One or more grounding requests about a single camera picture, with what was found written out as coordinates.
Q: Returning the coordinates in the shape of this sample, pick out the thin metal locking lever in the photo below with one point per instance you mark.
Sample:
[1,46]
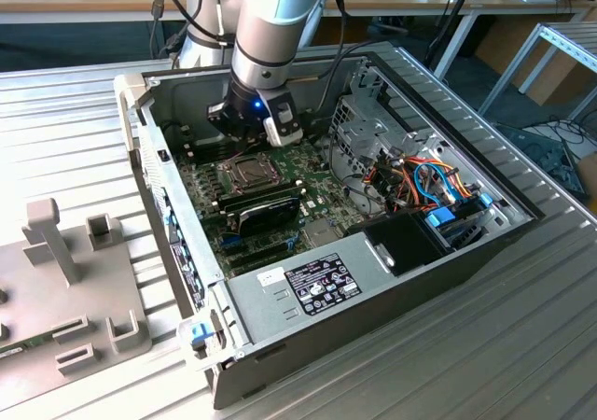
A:
[247,151]

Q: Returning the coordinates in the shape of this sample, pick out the silver CPU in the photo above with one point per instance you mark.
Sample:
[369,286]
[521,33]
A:
[253,172]

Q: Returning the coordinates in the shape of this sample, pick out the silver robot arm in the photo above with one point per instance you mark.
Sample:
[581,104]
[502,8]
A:
[266,42]

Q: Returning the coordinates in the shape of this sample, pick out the CPU socket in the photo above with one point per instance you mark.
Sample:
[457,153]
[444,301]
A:
[231,179]

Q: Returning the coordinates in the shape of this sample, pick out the green RAM stick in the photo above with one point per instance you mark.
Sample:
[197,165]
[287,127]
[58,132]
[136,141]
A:
[35,342]
[259,197]

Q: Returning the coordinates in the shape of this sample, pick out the green motherboard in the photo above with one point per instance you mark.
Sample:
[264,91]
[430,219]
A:
[312,184]

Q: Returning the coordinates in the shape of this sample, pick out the black graphics card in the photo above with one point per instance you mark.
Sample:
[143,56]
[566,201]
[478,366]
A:
[270,214]

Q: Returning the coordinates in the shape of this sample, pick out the metal drive cage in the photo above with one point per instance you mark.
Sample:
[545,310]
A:
[364,130]

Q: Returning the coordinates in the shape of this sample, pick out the black expansion slot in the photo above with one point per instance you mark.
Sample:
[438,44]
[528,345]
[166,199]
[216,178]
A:
[261,250]
[263,260]

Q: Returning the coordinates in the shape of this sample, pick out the silver chipset heat sink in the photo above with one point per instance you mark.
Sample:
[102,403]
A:
[321,234]

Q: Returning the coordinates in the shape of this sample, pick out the grey power supply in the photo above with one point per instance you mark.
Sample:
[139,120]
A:
[268,319]

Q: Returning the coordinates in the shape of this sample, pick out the light wooden desk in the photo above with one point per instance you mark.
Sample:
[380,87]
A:
[410,1]

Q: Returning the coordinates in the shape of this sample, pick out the blue case latch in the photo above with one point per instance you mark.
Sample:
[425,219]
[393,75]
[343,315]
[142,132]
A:
[200,335]

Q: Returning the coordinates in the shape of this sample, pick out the blue disk carrier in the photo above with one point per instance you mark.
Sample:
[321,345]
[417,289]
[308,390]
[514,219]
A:
[440,218]

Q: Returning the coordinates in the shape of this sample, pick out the black slanted pole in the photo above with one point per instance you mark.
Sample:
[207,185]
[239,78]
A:
[462,0]

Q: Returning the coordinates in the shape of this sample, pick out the open black PC case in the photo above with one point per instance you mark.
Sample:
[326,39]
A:
[420,298]

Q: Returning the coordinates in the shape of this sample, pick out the grey parts rack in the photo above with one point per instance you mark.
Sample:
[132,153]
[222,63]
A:
[56,298]

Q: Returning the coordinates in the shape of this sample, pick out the large brown cardboard box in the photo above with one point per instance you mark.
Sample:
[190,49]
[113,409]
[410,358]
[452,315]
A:
[508,42]

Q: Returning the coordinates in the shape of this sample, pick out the small brown cardboard box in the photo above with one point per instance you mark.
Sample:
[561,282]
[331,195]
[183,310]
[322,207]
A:
[588,177]

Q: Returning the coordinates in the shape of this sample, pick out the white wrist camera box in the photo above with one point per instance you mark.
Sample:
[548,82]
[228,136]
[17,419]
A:
[284,133]

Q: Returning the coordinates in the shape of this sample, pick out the aluminium frame table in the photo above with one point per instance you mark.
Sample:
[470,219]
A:
[578,42]

